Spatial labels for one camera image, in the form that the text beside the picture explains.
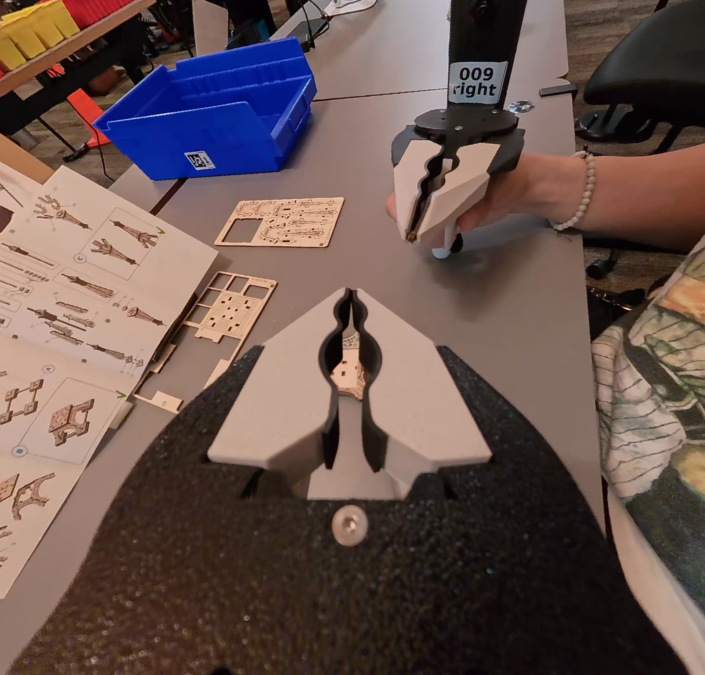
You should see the person's printed shirt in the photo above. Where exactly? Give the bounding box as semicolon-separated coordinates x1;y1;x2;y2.
591;235;705;675

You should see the white cardboard piece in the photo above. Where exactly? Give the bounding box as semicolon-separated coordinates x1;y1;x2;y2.
191;0;230;57

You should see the wooden puzzle sheet mostly emptied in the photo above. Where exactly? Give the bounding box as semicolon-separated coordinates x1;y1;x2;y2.
132;271;278;415

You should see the printed instruction sheet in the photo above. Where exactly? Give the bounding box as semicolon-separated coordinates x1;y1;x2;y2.
0;160;220;600

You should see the white bead bracelet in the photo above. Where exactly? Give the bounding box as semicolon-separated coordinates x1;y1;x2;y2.
548;152;598;232

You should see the wooden table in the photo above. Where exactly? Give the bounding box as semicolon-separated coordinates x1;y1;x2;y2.
0;0;158;99

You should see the orange cone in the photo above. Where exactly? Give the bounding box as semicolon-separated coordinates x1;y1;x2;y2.
66;88;112;148

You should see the brown wooden board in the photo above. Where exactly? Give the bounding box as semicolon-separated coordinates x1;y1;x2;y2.
0;133;56;186

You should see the wooden tower model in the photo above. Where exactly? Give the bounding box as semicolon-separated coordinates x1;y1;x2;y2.
329;331;368;402

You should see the wooden puzzle sheet with parts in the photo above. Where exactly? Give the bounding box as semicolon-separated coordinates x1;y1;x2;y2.
213;197;346;248

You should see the yellow plastic bin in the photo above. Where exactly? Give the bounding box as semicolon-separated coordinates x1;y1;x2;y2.
3;14;51;60
30;0;81;49
0;25;28;74

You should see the white object with cord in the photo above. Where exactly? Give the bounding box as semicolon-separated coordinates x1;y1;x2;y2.
324;0;384;16

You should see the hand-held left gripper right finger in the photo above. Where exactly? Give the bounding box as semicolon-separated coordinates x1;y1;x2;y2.
351;287;493;498

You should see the grey desk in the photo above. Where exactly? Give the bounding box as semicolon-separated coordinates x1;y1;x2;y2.
107;160;186;214
269;0;570;103
0;74;608;675

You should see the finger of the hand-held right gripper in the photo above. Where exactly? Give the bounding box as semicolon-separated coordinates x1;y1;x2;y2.
393;139;442;242
412;142;500;243

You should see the blue plastic bin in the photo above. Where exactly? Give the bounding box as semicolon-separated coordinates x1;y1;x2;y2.
92;37;318;182

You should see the person's right hand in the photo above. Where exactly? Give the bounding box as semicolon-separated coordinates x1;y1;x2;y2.
384;153;577;249

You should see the black office chair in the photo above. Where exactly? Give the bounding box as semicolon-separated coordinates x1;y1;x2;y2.
574;0;705;156

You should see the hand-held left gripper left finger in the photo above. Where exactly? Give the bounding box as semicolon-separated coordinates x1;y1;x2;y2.
206;287;353;498

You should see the black bag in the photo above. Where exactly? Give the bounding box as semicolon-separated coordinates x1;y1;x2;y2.
585;285;646;341

